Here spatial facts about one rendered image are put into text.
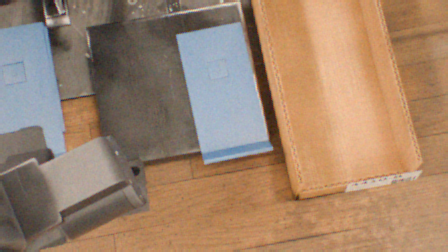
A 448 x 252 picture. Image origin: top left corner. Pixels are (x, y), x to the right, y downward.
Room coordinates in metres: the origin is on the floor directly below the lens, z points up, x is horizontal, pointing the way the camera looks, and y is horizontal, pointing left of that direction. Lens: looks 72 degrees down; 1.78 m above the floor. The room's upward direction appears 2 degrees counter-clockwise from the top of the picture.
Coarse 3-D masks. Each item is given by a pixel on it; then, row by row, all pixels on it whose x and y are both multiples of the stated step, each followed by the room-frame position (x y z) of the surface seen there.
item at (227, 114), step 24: (240, 24) 0.39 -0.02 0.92; (192, 48) 0.36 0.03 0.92; (216, 48) 0.36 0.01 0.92; (240, 48) 0.36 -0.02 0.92; (192, 72) 0.34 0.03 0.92; (240, 72) 0.33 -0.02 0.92; (192, 96) 0.31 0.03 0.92; (216, 96) 0.31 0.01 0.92; (240, 96) 0.31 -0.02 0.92; (216, 120) 0.28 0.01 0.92; (240, 120) 0.28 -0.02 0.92; (216, 144) 0.26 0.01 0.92; (240, 144) 0.26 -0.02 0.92; (264, 144) 0.25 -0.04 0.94
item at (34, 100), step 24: (0, 48) 0.34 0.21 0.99; (24, 48) 0.34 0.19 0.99; (0, 72) 0.32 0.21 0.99; (48, 72) 0.31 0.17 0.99; (0, 96) 0.29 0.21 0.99; (24, 96) 0.29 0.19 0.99; (48, 96) 0.29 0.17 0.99; (0, 120) 0.27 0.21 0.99; (24, 120) 0.27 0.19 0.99; (48, 120) 0.27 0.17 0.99; (48, 144) 0.24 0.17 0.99
